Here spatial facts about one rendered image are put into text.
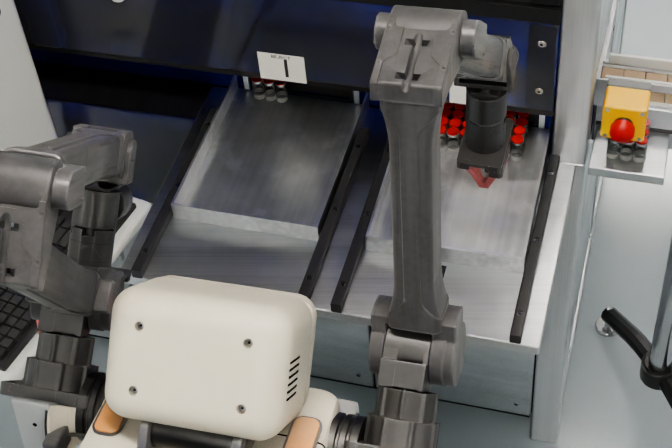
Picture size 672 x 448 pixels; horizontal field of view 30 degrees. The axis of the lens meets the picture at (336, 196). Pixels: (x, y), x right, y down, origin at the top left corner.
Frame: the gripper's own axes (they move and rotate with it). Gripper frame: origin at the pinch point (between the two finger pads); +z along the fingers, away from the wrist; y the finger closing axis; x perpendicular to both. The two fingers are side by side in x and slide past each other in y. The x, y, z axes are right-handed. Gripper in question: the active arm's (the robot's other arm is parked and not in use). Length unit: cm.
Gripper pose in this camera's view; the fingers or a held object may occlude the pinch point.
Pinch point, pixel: (483, 182)
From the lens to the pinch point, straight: 188.9
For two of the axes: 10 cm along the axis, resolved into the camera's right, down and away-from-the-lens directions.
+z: 0.7, 6.7, 7.4
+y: 2.7, -7.3, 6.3
